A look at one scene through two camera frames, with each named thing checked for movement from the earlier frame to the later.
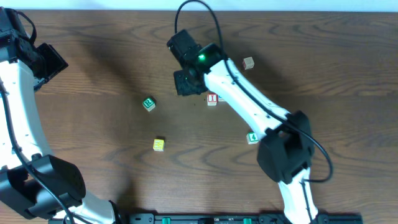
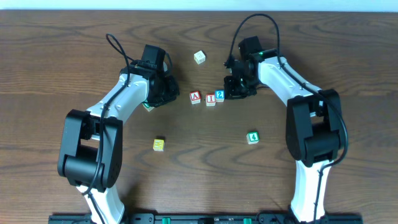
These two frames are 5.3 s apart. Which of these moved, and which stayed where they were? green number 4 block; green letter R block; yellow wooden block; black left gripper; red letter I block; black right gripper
Moved: black left gripper; black right gripper
Stayed: green number 4 block; red letter I block; yellow wooden block; green letter R block
